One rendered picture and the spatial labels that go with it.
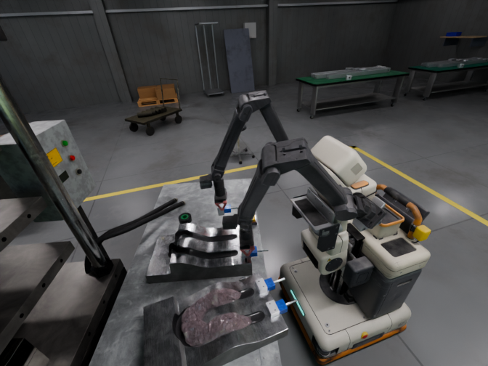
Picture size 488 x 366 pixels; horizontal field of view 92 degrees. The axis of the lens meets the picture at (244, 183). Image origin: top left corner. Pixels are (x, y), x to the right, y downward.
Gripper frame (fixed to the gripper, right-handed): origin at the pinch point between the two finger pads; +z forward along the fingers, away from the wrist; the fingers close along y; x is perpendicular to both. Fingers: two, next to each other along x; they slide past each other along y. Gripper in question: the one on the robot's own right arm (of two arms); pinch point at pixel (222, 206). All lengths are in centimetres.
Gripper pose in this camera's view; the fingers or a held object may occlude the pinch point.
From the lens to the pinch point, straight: 136.7
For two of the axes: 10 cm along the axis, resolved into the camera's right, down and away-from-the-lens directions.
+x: 10.0, -0.9, 0.0
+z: 0.7, 8.3, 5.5
